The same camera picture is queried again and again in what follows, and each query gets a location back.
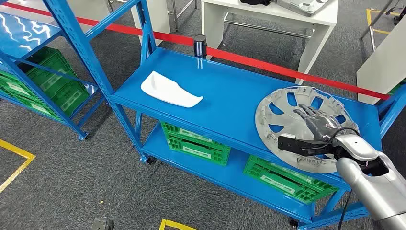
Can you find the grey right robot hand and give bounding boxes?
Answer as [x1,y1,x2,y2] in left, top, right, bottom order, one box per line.
[293,104,346,142]

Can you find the grey plastic wheel hubcap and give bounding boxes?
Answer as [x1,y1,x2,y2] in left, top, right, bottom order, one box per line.
[254,85,361,174]

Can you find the wide blue metal shelf rack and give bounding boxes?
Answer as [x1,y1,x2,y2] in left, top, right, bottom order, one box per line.
[43,0,406,230]

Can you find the white curved plastic part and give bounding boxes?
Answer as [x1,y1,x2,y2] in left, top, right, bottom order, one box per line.
[140,70,204,109]

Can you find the red barrier belt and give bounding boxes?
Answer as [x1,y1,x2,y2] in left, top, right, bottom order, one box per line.
[0,1,391,101]

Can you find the white side panel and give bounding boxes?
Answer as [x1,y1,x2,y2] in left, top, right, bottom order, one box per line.
[130,0,171,47]
[357,16,406,105]
[68,0,111,33]

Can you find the yellow floor tape square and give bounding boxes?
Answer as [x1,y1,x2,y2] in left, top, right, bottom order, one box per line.
[366,8,402,35]
[0,139,36,194]
[158,219,198,230]

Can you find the grey moulded tray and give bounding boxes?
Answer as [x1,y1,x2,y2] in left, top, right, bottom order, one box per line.
[276,0,330,17]

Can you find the white table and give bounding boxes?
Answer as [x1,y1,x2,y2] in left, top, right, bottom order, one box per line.
[201,0,338,85]

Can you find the black item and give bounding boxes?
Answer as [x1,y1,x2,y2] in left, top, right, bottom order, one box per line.
[240,0,272,6]

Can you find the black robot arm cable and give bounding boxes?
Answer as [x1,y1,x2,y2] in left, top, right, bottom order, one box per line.
[301,126,361,230]

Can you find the black stanchion post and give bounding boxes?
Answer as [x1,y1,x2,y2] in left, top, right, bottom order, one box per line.
[193,34,208,60]

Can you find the steel table frame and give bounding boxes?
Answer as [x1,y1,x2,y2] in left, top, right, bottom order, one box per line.
[165,0,198,33]

